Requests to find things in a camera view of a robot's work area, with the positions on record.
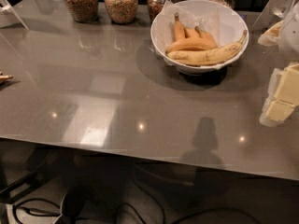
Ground white ceramic bowl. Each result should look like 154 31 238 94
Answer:
149 0 250 77

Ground yellow banana right back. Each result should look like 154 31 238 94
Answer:
195 26 216 45

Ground long spotted yellow banana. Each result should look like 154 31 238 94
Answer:
166 30 248 66

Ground black cable right floor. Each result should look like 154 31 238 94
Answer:
112 171 263 224

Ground yellow banana middle front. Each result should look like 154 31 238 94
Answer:
165 37 217 53

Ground upright yellow banana left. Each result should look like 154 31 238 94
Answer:
174 13 185 41

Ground short yellow banana middle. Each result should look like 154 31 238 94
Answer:
184 27 199 38

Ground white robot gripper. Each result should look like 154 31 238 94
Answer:
258 2 299 127

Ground black cable left floor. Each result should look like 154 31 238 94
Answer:
11 197 64 224

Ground glass jar brown grains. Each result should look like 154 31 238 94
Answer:
64 0 98 22

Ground white stand left edge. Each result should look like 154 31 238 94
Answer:
0 0 28 29

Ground glass jar mixed grains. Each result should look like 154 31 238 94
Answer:
104 0 138 24

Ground black cable floor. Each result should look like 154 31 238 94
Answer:
112 171 263 224
11 197 64 224

